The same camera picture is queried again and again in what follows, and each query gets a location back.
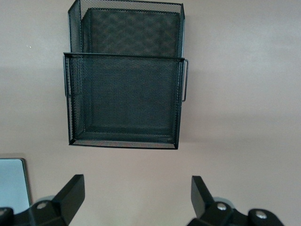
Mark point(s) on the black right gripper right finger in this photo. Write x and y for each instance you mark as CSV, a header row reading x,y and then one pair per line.
x,y
202,202

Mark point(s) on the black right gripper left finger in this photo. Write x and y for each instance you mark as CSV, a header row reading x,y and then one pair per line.
x,y
68,200

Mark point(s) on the large black smartphone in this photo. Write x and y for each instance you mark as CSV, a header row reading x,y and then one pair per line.
x,y
11,180

